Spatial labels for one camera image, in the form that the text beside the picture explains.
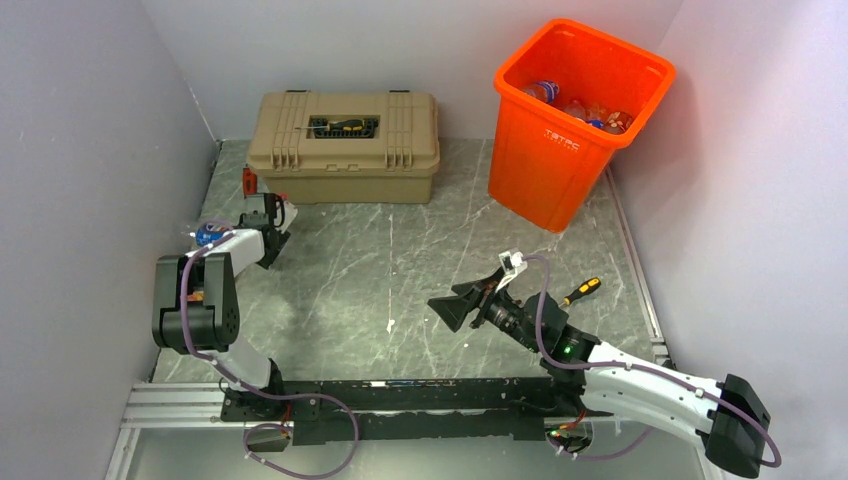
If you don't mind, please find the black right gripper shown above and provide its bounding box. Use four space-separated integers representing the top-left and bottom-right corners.
428 267 541 353

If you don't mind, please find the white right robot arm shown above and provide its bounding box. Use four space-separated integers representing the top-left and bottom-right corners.
427 275 771 479

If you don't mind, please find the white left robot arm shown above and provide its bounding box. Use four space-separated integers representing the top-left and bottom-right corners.
152 193 298 420

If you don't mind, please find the orange plastic bin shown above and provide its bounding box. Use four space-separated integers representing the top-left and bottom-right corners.
488 19 676 233

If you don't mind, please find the pepsi bottle far left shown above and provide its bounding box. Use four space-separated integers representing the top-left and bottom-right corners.
179 221 232 248

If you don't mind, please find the tan plastic toolbox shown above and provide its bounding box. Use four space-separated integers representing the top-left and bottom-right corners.
246 90 440 204

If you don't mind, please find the yellow black screwdriver on table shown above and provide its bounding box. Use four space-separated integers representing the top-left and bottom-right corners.
562 277 602 306

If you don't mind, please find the black yellow screwdriver on toolbox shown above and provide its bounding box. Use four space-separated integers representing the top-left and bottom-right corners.
306 117 365 131

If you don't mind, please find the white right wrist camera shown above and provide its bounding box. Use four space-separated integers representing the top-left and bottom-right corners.
495 249 528 292

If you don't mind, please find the red handled tool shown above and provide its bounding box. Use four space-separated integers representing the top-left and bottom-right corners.
241 166 258 198

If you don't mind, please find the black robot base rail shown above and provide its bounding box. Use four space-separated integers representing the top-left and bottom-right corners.
221 377 585 446

